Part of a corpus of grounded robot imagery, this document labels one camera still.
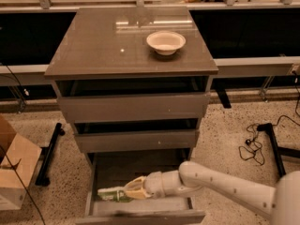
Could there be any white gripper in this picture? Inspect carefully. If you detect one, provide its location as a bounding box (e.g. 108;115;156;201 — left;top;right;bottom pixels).
125;172;169;200

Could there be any green jalapeno chip bag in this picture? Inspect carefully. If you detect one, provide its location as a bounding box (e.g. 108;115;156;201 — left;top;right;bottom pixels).
97;187;132;203

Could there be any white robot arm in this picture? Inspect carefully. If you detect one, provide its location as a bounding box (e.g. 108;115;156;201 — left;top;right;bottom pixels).
125;161;300;225

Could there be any grey open bottom drawer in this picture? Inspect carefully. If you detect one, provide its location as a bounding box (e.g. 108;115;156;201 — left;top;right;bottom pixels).
75;149;205;225

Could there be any grey middle drawer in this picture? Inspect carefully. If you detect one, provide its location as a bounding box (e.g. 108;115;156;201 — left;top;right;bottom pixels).
75;118;199;153

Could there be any grey top drawer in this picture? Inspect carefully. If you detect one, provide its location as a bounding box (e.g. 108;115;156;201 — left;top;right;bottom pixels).
55;77;212;124

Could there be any grey drawer cabinet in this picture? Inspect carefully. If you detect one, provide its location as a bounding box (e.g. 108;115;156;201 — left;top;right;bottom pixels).
44;6;219;225

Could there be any black left stand leg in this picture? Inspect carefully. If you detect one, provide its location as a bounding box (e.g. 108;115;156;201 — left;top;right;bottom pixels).
35;123;65;187

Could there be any black stand leg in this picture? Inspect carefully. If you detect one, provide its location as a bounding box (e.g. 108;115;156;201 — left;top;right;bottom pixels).
257;123;300;177
35;123;65;187

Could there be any brown cardboard box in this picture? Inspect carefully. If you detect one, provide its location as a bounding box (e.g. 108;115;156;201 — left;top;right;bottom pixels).
0;115;41;211

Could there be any black right stand leg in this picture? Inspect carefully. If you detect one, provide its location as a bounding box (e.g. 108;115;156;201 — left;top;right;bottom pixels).
257;123;300;177

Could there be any white paper bowl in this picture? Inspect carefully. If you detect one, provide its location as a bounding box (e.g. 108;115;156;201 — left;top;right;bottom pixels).
146;31;186;55

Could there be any grey railing bench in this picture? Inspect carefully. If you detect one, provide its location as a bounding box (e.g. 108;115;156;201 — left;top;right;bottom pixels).
0;0;300;86

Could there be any black tangled floor cable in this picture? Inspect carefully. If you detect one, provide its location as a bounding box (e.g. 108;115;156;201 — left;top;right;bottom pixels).
238;114;300;167

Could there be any black cable at left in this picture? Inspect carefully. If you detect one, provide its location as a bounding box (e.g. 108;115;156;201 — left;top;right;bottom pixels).
0;59;47;225

